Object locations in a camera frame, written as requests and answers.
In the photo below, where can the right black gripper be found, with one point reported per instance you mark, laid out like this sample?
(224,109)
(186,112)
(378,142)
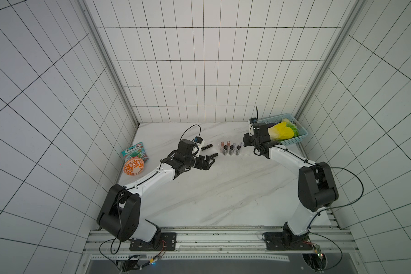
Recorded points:
(251,139)

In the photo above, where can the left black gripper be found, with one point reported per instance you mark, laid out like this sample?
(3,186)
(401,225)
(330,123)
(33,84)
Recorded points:
(206,165)

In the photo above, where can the black lipstick silver band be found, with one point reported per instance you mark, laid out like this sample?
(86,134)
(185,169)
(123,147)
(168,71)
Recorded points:
(206,147)

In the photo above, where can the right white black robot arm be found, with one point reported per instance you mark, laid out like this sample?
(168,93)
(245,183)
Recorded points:
(316,189)

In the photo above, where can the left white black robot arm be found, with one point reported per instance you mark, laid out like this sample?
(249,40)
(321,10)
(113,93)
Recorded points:
(120,213)

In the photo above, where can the clear acrylic lipstick organizer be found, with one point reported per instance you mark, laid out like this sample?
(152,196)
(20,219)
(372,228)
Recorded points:
(245,151)

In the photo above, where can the light blue plastic basket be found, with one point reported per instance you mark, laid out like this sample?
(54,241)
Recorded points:
(278,119)

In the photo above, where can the yellow toy napa cabbage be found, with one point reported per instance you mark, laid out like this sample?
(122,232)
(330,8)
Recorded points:
(280,132)

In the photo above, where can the green toy vegetable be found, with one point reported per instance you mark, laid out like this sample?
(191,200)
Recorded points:
(291,126)

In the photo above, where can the green snack packet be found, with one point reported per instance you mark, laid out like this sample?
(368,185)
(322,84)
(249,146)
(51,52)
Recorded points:
(136,150)

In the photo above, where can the orange white patterned bowl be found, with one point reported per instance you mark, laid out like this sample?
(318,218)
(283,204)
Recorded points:
(134,166)

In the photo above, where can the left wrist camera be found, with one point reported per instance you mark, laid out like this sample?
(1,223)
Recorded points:
(198,141)

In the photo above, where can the aluminium mounting rail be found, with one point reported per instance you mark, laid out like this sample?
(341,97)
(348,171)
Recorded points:
(231,243)

